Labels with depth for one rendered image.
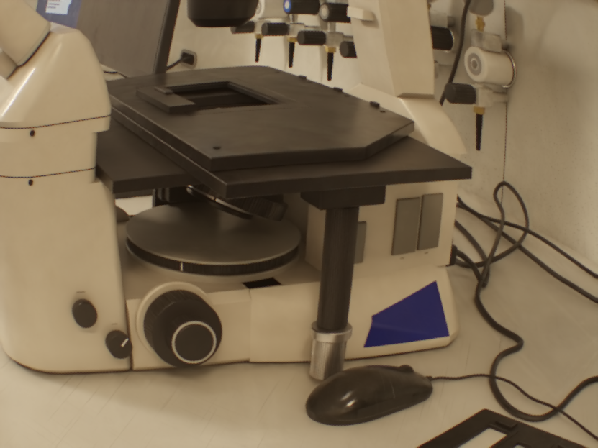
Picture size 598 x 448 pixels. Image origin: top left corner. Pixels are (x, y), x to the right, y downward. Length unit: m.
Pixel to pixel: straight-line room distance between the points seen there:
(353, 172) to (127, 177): 0.16
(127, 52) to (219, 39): 0.99
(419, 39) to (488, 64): 0.36
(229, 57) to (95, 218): 1.44
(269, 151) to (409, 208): 0.20
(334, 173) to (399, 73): 0.24
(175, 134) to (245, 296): 0.15
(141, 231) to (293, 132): 0.20
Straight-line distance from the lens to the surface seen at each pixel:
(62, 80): 0.67
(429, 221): 0.85
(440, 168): 0.71
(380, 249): 0.83
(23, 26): 0.70
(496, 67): 1.24
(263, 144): 0.68
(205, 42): 2.25
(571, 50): 1.17
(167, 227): 0.86
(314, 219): 0.83
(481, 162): 1.36
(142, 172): 0.69
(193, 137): 0.70
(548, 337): 0.91
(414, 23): 0.88
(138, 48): 1.15
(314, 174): 0.65
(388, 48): 0.87
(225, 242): 0.83
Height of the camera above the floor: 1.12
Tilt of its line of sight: 18 degrees down
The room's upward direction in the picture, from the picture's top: 4 degrees clockwise
